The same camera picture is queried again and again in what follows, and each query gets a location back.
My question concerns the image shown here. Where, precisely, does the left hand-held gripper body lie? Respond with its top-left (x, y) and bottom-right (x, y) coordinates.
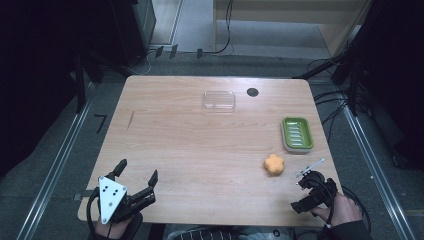
top-left (96, 174), bottom-right (157, 225)

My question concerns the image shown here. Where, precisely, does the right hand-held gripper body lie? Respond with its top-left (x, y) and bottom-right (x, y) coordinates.
top-left (295, 158), bottom-right (338, 210)

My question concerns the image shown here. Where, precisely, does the person's right hand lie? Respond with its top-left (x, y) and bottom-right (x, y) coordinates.
top-left (311, 192), bottom-right (363, 228)

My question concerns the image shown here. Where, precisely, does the person's left hand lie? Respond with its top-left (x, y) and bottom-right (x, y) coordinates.
top-left (94, 216), bottom-right (133, 240)

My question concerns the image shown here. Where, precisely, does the grey tape strip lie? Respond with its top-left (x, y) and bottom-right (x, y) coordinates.
top-left (73, 189), bottom-right (97, 202)

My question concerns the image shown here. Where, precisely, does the orange flower-shaped soap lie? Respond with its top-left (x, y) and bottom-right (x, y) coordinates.
top-left (263, 153), bottom-right (286, 177)

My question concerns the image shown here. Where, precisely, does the green soap dish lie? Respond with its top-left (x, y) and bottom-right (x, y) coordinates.
top-left (280, 116), bottom-right (315, 155)

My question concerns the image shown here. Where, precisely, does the person's striped clothing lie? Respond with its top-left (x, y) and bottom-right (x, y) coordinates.
top-left (165, 225), bottom-right (254, 240)

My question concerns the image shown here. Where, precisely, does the clear plastic container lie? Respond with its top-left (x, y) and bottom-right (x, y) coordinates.
top-left (201, 90), bottom-right (237, 114)

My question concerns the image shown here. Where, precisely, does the black tripod stand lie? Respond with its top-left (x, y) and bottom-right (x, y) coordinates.
top-left (292, 0), bottom-right (394, 118)

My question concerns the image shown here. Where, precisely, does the black cabinet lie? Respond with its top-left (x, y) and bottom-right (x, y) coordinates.
top-left (108, 0), bottom-right (158, 68)

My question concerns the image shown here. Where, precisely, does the light wooden shelf unit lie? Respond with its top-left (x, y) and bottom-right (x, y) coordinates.
top-left (212, 0), bottom-right (373, 58)

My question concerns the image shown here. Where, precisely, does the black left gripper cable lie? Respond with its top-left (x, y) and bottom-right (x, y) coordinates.
top-left (86, 187), bottom-right (101, 236)

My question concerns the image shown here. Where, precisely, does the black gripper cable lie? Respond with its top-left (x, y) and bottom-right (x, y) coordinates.
top-left (86, 187), bottom-right (101, 236)
top-left (340, 185), bottom-right (372, 235)

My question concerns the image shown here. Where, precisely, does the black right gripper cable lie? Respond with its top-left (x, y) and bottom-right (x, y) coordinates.
top-left (340, 185), bottom-right (372, 235)

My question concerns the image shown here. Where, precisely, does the metal floor rail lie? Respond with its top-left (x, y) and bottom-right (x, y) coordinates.
top-left (15, 82), bottom-right (98, 240)
top-left (342, 105), bottom-right (416, 240)

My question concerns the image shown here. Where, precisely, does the bundle of black floor cables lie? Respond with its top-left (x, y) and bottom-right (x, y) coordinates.
top-left (306, 57), bottom-right (371, 143)

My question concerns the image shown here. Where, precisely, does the black hanging cable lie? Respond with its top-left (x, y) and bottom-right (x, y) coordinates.
top-left (203, 0), bottom-right (235, 55)

